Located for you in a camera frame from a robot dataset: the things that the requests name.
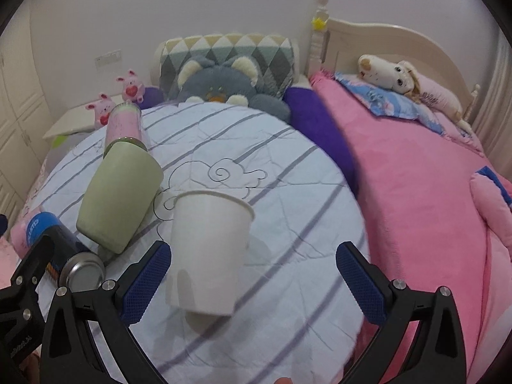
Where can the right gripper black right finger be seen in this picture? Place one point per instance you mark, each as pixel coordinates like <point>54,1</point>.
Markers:
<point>437,352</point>

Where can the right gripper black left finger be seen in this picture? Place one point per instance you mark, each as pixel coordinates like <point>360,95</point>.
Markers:
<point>69,352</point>

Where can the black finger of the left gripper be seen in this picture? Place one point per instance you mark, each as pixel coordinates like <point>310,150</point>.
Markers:
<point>22,322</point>

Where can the white paper cup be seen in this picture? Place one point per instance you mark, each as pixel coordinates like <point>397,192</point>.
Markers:
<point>208,237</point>

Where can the green plastic cup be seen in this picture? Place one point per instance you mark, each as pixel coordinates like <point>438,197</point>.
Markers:
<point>118,196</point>

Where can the light pink blanket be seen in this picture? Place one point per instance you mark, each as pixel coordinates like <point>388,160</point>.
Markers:
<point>8,262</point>

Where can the blue black CoolTowel can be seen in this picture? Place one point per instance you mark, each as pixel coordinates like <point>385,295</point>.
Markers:
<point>72,264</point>

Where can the pink fleece blanket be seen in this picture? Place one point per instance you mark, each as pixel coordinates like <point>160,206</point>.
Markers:
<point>421,220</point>

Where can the pink blue plush toy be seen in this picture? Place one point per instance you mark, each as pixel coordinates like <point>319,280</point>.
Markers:
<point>493,202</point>

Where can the cream built-in wardrobe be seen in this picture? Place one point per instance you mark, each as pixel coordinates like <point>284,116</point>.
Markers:
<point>25,116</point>

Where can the white bedside table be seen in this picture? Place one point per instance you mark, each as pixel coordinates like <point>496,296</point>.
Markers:
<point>76,120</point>

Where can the pink label clear bottle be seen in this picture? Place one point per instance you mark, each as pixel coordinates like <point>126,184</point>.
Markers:
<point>124,124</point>

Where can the beige curtain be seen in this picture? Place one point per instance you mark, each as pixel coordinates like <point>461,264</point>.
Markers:
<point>491,118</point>

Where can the blue cartoon pillow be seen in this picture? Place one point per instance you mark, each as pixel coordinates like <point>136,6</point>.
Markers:
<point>385,103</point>

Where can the white dog plush pillow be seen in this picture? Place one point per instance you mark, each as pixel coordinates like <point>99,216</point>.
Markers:
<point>403,78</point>

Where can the purple blanket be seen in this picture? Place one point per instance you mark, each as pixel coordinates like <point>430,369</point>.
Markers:
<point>309,117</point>

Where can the grey cat plush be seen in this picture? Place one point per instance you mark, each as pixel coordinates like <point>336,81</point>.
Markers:
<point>237,81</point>

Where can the cream wooden headboard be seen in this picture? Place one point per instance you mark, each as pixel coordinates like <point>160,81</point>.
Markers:
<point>336,45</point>

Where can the triangle pattern cushion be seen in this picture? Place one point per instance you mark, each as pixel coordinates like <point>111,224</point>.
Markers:
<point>278,58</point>

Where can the white wall socket panel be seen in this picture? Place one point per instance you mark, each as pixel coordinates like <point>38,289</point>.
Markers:
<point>108,58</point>

